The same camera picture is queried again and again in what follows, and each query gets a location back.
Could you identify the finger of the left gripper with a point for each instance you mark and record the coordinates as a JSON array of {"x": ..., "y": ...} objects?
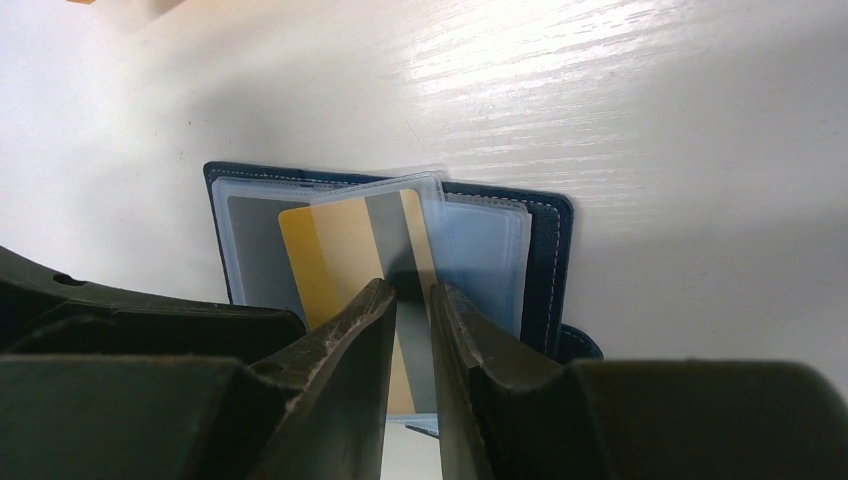
[{"x": 44, "y": 311}]

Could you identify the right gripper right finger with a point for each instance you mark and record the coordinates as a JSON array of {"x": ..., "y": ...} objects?
[{"x": 506, "y": 411}]

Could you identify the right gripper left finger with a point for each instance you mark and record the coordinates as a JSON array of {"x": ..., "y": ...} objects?
[{"x": 313, "y": 410}]

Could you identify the blue leather card holder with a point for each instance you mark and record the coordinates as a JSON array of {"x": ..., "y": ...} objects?
[{"x": 512, "y": 247}]

